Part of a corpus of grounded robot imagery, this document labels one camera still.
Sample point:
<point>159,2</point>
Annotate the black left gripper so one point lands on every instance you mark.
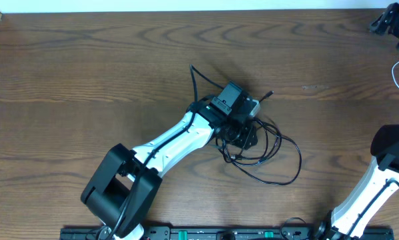
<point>250,132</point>

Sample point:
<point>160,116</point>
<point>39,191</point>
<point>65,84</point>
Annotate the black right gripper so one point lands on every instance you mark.
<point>390,17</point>

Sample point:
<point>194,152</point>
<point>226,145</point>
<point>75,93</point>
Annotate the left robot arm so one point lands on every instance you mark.
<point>123,187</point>

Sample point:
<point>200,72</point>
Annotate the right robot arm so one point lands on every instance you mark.
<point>381,180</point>

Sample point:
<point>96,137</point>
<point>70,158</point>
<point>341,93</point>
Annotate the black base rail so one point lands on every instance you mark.
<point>171,233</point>

